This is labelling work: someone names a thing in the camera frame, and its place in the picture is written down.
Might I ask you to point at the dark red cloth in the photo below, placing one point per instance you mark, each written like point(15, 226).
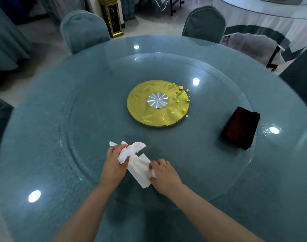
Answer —
point(240, 128)

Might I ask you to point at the yellow round disc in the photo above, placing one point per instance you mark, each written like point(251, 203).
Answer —
point(143, 113)

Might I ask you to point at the blue draped curtain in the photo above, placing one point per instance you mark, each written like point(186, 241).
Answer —
point(62, 7)
point(128, 7)

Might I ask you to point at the blue covered chair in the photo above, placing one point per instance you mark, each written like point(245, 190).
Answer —
point(204, 23)
point(83, 30)
point(302, 78)
point(1, 128)

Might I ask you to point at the person's left forearm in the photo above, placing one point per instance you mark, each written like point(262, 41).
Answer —
point(85, 216)

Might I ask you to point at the round glass turntable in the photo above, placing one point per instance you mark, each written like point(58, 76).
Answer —
point(105, 110)

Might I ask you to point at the green yellow food crumbs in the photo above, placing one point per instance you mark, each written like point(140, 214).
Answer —
point(180, 87)

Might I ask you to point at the round white clothed table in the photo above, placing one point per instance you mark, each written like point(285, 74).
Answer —
point(257, 15)
point(163, 2)

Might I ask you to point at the white napkin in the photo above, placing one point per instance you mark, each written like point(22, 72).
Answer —
point(141, 171)

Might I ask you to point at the blue pleated table skirt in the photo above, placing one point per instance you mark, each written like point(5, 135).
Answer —
point(7, 42)

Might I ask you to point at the white tissue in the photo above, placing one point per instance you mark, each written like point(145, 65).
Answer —
point(133, 148)

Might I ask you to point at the person's right forearm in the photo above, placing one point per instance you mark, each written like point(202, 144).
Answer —
point(214, 216)

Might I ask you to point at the person's right hand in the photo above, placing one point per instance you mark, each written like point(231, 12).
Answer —
point(166, 178)

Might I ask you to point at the gold standing bin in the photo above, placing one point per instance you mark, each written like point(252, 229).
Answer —
point(112, 17)

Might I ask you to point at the round blue table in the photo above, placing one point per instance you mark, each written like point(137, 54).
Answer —
point(282, 173)

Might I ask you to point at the person's left hand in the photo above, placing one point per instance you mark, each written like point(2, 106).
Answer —
point(113, 168)

